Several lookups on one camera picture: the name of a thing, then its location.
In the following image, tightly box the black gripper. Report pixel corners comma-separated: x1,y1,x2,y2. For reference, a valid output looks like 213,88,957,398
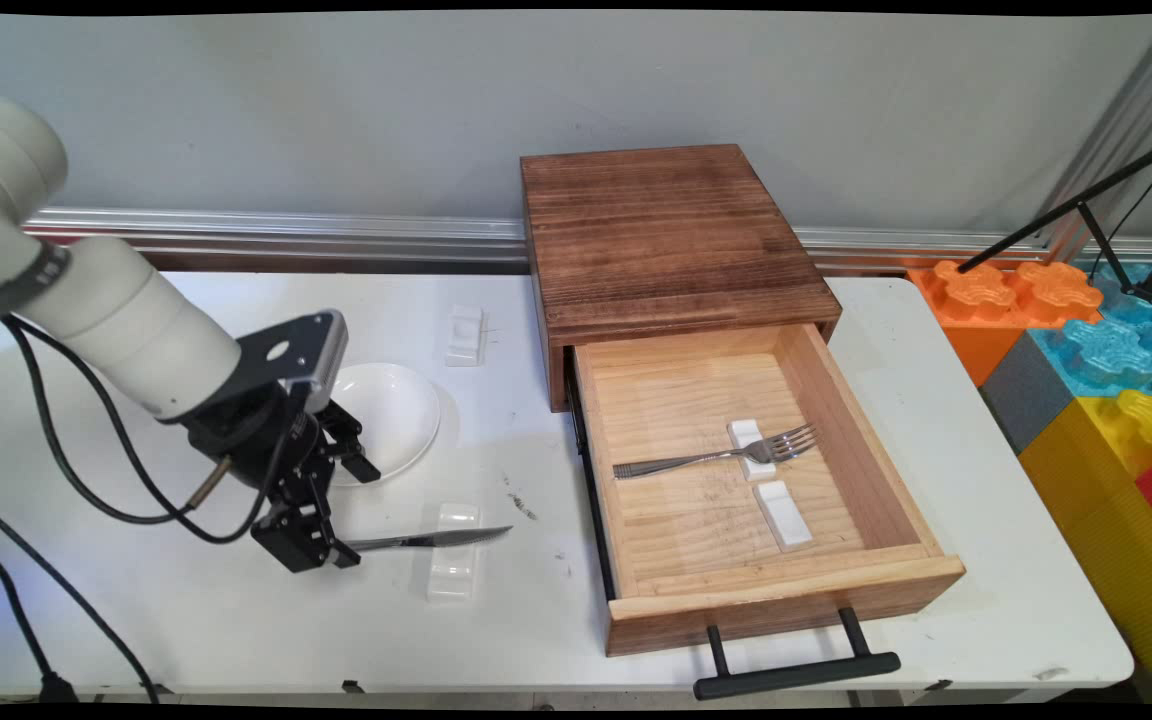
181,385,383,575

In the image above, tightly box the silver metal table knife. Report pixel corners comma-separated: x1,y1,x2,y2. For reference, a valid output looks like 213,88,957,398
341,526,514,553

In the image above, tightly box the silver metal fork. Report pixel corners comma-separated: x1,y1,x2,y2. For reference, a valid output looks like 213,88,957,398
612,424,818,480

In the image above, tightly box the white round plate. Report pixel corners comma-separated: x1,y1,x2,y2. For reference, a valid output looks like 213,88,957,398
321,362,442,488

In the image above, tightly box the white cutlery rest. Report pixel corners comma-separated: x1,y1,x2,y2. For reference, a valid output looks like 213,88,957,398
752,480,814,552
727,419,779,482
444,305,487,368
424,503,482,602

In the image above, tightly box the light wooden drawer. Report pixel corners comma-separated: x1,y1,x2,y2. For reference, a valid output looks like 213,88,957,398
566,322,967,658

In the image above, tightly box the dark wooden drawer cabinet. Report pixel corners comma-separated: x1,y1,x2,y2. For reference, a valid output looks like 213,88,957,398
519,143,843,413

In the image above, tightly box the orange giant building block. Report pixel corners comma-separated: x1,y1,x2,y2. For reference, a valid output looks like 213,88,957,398
908,258,1105,387

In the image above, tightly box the grey giant building block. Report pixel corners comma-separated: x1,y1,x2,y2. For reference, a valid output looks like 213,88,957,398
979,330,1077,456

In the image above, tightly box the yellow giant building block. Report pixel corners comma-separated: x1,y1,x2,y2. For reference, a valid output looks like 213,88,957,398
1019,388,1152,704

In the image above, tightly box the black tripod stand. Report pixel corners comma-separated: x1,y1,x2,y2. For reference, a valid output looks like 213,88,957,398
956,130,1152,306

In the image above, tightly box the blue giant building block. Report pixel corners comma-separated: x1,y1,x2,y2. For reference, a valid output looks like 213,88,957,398
1026,262,1152,396

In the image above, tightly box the thin black cable metal connector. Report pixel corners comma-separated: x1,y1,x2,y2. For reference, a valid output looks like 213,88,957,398
0,315,237,703

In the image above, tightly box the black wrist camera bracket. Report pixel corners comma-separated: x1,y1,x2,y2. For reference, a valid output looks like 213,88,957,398
226,310,350,417

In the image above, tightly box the horizontal aluminium rail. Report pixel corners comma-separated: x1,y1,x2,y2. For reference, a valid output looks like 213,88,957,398
24,207,1152,265

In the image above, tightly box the thick black cable with plug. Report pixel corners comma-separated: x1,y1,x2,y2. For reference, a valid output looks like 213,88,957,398
0,315,322,703

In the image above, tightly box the black bar drawer handle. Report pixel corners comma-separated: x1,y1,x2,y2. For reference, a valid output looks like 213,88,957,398
691,607,902,701

